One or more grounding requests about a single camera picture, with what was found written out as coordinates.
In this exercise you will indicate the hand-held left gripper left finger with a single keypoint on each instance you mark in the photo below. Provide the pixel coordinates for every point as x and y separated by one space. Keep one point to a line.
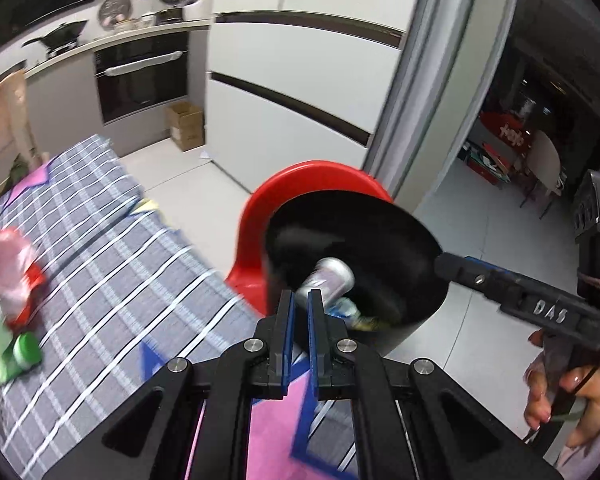
290 330

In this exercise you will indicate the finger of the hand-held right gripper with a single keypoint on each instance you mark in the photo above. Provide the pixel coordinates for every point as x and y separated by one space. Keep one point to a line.
460 272

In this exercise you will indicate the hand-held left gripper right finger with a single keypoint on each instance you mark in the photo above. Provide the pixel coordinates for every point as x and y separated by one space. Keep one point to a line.
314 330

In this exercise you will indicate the silver can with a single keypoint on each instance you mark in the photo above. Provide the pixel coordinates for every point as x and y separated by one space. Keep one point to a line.
330 275

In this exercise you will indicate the black bin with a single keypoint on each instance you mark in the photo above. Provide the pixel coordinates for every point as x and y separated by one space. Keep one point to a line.
380 230

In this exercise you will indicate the green white tube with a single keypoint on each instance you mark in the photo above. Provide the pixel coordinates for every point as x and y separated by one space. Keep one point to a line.
26 351

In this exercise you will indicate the red plastic chair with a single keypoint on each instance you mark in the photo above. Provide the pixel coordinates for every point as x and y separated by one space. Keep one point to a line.
260 220

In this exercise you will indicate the red printed box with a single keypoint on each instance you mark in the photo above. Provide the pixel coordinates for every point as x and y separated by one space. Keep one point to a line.
505 145

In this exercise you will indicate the white round chair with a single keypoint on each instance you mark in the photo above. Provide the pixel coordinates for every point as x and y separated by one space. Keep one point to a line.
542 160

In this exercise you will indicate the brown cardboard box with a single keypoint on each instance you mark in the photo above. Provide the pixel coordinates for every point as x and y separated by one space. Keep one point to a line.
185 125

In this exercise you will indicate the red snack packet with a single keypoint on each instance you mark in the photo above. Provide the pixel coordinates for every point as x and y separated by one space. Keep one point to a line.
34 285

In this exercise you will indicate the white refrigerator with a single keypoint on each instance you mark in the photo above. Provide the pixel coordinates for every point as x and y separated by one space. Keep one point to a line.
305 60

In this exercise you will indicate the black built-in oven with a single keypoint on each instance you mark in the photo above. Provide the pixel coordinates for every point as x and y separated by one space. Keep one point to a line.
140 75

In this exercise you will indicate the black cooking pot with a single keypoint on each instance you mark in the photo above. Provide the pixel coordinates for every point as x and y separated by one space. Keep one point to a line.
169 15

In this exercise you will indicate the white enamel pot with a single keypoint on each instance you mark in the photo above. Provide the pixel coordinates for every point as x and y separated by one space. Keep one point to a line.
147 21

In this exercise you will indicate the beige high chair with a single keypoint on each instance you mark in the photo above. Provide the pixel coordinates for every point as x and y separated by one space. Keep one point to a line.
15 110

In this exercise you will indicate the black wok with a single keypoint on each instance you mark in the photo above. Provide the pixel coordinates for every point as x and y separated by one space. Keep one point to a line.
62 35

